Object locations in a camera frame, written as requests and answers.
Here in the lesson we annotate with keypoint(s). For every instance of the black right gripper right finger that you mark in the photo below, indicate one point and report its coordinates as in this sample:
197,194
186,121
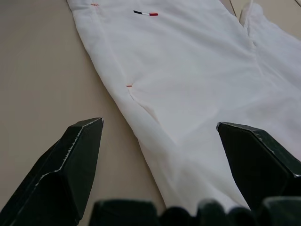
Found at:
258,164

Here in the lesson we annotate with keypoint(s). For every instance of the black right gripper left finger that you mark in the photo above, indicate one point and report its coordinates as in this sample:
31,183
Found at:
58,179

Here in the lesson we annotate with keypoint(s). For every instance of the white cloth garment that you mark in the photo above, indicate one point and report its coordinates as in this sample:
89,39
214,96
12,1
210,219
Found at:
176,70

